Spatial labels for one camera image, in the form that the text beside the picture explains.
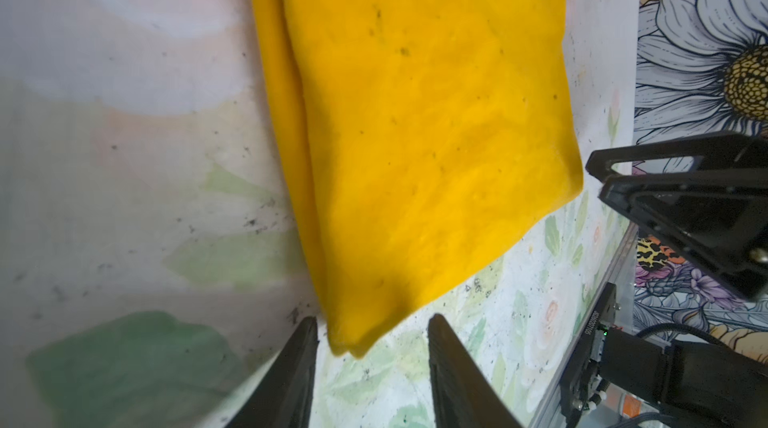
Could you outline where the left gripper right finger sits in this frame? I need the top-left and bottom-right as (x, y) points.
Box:
(428, 314), (521, 428)

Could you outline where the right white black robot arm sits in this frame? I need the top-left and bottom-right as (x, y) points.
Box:
(552, 132), (767, 427)

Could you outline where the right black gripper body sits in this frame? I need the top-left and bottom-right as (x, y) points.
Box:
(585, 132), (767, 301)

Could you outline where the yellow t-shirt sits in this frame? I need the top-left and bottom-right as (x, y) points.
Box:
(252, 0), (583, 357)

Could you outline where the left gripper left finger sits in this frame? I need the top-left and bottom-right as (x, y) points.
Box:
(226, 316), (318, 428)

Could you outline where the aluminium front rail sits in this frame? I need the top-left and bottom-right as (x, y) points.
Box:
(529, 224), (638, 427)

